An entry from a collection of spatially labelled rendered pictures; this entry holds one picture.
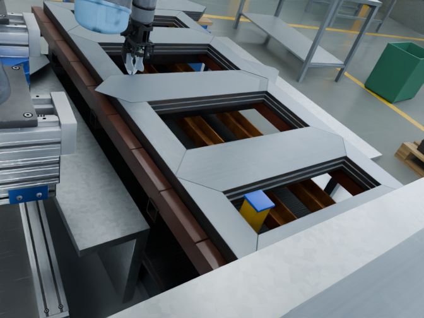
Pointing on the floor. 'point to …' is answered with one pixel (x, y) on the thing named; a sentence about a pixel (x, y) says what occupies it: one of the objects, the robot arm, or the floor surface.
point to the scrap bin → (397, 72)
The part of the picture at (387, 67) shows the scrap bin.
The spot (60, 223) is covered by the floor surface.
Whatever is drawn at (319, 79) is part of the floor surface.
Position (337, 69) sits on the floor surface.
